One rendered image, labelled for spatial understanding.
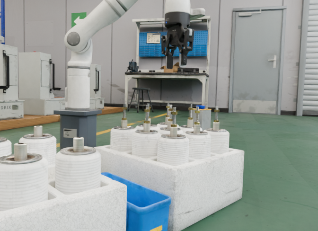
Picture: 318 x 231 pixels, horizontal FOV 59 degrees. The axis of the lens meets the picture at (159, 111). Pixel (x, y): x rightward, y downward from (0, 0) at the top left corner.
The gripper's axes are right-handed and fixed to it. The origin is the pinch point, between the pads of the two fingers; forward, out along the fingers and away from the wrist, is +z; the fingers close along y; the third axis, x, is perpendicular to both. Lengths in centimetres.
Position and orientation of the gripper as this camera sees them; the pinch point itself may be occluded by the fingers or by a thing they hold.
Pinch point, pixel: (175, 63)
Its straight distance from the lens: 84.1
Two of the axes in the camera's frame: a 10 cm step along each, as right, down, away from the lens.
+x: 8.5, -0.1, 5.2
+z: -0.3, 10.0, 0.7
